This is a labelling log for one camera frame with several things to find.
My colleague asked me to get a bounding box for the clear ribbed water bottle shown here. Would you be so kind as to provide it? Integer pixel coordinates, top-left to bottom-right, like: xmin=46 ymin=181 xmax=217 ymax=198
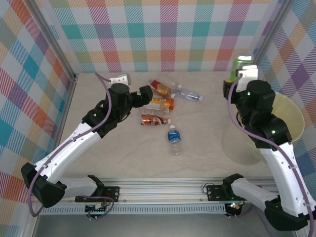
xmin=172 ymin=88 xmax=204 ymax=103

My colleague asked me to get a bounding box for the aluminium side beam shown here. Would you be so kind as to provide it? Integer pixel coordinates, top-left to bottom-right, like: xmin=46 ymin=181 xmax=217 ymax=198
xmin=44 ymin=74 xmax=79 ymax=186

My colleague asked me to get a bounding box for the white label clear bottle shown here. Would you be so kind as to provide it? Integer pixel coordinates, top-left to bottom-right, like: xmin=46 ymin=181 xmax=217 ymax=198
xmin=141 ymin=101 xmax=171 ymax=116

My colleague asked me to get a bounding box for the clear unlabelled plastic bottle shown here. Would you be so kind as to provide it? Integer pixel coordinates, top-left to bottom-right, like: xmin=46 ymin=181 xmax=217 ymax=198
xmin=162 ymin=78 xmax=184 ymax=90

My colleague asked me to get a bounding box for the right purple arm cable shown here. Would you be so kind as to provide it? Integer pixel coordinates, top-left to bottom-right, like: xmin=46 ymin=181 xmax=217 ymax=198
xmin=227 ymin=74 xmax=314 ymax=237

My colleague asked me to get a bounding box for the copper brown label bottle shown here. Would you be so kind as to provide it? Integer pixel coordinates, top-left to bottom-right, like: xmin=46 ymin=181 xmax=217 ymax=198
xmin=140 ymin=114 xmax=172 ymax=126

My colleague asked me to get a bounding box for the small control circuit board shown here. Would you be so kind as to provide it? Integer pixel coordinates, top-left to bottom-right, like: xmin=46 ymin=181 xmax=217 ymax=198
xmin=226 ymin=201 xmax=245 ymax=213
xmin=84 ymin=202 xmax=111 ymax=214

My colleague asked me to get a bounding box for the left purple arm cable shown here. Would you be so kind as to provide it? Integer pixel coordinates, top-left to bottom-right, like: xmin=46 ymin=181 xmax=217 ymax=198
xmin=28 ymin=72 xmax=116 ymax=219

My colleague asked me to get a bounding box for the blue label water bottle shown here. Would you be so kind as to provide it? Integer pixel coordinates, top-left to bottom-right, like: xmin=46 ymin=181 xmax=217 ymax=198
xmin=167 ymin=124 xmax=183 ymax=156

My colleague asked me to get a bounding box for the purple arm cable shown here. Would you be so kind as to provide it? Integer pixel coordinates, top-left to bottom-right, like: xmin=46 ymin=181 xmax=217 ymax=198
xmin=28 ymin=72 xmax=116 ymax=219
xmin=227 ymin=74 xmax=314 ymax=237

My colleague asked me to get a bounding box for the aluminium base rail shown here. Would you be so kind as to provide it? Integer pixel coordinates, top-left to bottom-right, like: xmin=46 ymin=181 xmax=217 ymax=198
xmin=27 ymin=177 xmax=298 ymax=205

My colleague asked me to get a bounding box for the white slotted cable duct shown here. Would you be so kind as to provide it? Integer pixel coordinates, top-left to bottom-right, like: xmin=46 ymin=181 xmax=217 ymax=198
xmin=39 ymin=206 xmax=227 ymax=215

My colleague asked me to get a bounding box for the pale yellow plastic bin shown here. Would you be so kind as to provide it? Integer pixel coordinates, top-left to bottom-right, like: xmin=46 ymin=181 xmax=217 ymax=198
xmin=220 ymin=91 xmax=306 ymax=166

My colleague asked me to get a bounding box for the red label juice bottle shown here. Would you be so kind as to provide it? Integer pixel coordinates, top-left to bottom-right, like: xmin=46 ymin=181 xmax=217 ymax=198
xmin=147 ymin=79 xmax=174 ymax=98

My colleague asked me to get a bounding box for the aluminium frame post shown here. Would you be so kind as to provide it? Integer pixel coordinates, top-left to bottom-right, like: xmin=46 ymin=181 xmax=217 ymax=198
xmin=24 ymin=0 xmax=78 ymax=82
xmin=246 ymin=0 xmax=295 ymax=78

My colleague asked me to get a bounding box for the orange juice label bottle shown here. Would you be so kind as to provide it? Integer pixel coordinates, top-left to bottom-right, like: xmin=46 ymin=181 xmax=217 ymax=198
xmin=151 ymin=97 xmax=175 ymax=110

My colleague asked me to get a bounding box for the grey metal base panel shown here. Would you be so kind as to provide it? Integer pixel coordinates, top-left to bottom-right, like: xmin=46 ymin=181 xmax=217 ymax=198
xmin=32 ymin=214 xmax=297 ymax=237

